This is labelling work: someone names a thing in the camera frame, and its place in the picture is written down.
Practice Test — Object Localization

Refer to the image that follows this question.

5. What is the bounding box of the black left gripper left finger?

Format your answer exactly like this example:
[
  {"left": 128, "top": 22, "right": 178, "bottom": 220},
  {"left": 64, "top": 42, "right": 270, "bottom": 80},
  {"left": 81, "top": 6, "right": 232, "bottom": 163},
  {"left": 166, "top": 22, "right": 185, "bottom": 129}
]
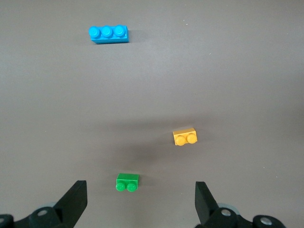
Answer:
[{"left": 0, "top": 180, "right": 88, "bottom": 228}]

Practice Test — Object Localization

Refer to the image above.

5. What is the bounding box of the blue three-stud block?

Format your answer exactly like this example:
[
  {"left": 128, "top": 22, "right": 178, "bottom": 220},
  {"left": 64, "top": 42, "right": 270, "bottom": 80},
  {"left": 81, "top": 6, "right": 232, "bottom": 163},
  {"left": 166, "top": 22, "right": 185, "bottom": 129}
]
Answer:
[{"left": 88, "top": 24, "right": 130, "bottom": 45}]

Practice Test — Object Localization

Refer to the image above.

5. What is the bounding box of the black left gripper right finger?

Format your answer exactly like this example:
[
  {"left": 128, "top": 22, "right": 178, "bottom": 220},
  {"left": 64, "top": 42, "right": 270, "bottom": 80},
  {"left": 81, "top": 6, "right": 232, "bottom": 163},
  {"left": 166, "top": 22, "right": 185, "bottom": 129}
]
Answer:
[{"left": 194, "top": 181, "right": 285, "bottom": 228}]

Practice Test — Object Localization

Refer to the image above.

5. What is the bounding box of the green two-stud block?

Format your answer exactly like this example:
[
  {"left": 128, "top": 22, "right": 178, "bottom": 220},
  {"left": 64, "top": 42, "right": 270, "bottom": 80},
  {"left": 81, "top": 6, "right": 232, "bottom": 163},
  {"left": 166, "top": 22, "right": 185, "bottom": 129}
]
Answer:
[{"left": 115, "top": 173, "right": 140, "bottom": 192}]

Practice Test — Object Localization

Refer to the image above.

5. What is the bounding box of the yellow two-stud block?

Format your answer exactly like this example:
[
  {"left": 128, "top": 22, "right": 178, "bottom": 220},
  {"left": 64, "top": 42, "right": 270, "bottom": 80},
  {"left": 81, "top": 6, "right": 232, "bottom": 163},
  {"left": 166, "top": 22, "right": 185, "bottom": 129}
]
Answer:
[{"left": 172, "top": 127, "right": 199, "bottom": 147}]

